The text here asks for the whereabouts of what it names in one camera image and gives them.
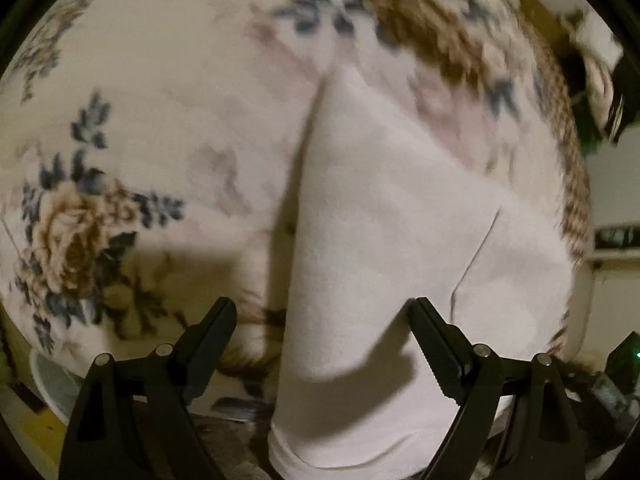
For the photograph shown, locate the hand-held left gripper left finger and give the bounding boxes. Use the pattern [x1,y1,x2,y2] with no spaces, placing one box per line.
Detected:
[59,297,238,480]

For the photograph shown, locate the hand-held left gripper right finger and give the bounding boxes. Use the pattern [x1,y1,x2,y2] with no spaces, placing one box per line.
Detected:
[407,297,587,480]

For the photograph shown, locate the white pants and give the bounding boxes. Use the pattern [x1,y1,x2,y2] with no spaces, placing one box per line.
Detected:
[267,65,576,480]

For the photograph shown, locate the white ribbed round object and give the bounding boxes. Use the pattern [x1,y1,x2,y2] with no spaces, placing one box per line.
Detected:
[29,347,89,424]

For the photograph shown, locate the brown checked blanket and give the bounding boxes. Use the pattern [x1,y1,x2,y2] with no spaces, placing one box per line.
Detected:
[525,55,597,361]

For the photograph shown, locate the floral bedspread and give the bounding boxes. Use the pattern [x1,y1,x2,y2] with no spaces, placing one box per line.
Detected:
[0,0,596,423]

